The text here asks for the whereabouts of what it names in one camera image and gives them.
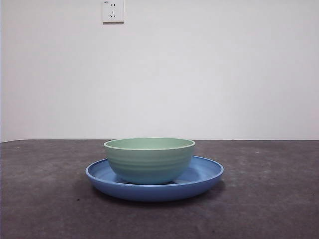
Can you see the green ribbed bowl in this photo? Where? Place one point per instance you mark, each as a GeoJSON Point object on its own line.
{"type": "Point", "coordinates": [149, 166]}

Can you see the blue plastic plate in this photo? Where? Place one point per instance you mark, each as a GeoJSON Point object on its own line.
{"type": "Point", "coordinates": [149, 193]}

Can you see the white wall socket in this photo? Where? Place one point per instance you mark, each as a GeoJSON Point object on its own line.
{"type": "Point", "coordinates": [113, 12]}

